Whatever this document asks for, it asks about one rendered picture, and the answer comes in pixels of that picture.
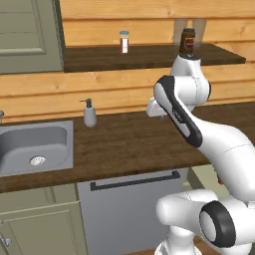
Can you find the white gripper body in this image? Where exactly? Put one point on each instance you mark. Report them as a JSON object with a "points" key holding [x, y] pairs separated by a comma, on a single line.
{"points": [[154, 108]]}

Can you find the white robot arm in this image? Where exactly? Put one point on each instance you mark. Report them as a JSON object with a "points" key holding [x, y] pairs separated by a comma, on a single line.
{"points": [[225, 149]]}

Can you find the olive drawer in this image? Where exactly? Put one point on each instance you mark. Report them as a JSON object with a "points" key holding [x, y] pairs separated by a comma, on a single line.
{"points": [[204, 177]]}

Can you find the dark wooden shelf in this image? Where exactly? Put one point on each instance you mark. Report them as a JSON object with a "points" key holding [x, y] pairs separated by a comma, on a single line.
{"points": [[139, 59]]}

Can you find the grey soap dispenser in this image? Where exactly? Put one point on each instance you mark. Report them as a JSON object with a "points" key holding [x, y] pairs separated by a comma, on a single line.
{"points": [[89, 116]]}

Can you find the small blue-lidded jar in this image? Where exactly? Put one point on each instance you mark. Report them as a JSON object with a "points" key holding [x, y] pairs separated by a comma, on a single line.
{"points": [[124, 41]]}

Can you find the brown bottle with red label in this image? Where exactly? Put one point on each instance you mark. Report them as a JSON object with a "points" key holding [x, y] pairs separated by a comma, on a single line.
{"points": [[188, 41]]}

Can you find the clear drinking glass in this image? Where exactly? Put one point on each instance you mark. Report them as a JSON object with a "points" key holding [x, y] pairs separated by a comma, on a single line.
{"points": [[200, 28], [180, 28]]}

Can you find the grey dishwasher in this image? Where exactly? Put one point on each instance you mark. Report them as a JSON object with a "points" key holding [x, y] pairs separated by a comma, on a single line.
{"points": [[123, 215]]}

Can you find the grey sink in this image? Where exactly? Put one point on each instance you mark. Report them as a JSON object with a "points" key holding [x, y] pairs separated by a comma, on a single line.
{"points": [[33, 146]]}

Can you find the olive cupboard top panel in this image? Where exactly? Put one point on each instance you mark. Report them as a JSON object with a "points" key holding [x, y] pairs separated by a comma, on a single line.
{"points": [[36, 196]]}

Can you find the grey tap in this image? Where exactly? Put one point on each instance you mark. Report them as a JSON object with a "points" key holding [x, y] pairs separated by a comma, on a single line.
{"points": [[1, 116]]}

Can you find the olive base cupboard door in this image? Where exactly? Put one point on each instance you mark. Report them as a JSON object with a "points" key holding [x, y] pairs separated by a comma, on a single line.
{"points": [[43, 232]]}

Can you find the olive wall cupboard door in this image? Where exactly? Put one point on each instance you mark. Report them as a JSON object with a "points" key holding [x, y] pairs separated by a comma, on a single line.
{"points": [[26, 33]]}

